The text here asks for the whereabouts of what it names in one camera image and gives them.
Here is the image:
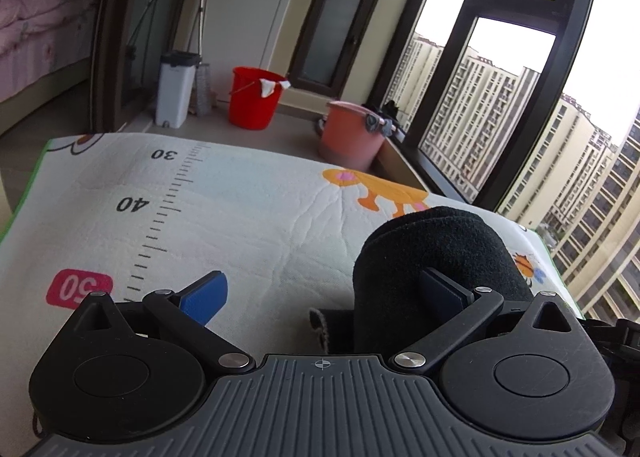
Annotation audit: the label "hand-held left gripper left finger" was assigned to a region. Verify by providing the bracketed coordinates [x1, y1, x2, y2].
[65, 271, 256, 373]

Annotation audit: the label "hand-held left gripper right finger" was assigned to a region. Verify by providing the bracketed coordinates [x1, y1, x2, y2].
[392, 268, 583, 373]

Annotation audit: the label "black garment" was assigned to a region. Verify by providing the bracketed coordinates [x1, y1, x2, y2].
[309, 206, 533, 355]

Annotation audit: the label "printed animal play mat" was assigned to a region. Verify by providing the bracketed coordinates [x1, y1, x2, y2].
[0, 132, 583, 373]

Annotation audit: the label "pink bucket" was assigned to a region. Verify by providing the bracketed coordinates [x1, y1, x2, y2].
[318, 101, 388, 170]

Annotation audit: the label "grey rag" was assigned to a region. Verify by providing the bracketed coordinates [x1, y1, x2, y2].
[364, 113, 397, 138]

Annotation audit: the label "apartment buildings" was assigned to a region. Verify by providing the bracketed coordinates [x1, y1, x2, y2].
[395, 32, 640, 323]

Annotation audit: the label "black cloth bundle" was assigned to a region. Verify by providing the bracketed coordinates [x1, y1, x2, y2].
[367, 99, 402, 124]

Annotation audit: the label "red bucket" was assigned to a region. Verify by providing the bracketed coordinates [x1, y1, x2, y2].
[229, 67, 282, 131]

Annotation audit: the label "white mop bucket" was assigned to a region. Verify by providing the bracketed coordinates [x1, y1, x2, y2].
[155, 52, 201, 128]

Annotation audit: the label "mop with silver pole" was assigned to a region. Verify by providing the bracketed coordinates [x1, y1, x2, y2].
[189, 0, 213, 118]

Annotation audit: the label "white rag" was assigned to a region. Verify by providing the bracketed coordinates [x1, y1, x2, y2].
[259, 78, 292, 98]

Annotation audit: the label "frosted glass door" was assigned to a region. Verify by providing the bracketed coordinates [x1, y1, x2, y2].
[289, 0, 385, 96]

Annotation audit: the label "pink bedding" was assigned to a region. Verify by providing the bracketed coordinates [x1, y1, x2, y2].
[0, 0, 98, 98]

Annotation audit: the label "dark window frame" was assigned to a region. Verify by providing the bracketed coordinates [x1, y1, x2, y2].
[370, 0, 606, 212]

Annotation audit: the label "dark sliding door frame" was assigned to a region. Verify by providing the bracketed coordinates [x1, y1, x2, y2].
[90, 0, 151, 134]

